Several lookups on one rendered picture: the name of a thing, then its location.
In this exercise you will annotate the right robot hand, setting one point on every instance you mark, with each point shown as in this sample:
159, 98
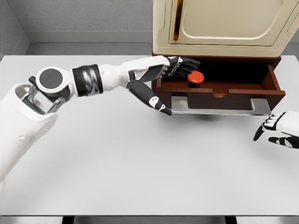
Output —
286, 129

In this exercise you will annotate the brown wooden drawer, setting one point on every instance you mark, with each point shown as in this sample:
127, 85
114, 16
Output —
222, 93

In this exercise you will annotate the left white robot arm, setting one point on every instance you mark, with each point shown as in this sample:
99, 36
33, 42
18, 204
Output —
53, 81

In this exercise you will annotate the red button switch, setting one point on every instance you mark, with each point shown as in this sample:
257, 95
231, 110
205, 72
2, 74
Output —
195, 79

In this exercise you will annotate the cream cabinet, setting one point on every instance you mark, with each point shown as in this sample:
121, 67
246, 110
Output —
222, 25

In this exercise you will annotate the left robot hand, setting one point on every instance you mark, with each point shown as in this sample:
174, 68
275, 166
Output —
137, 67

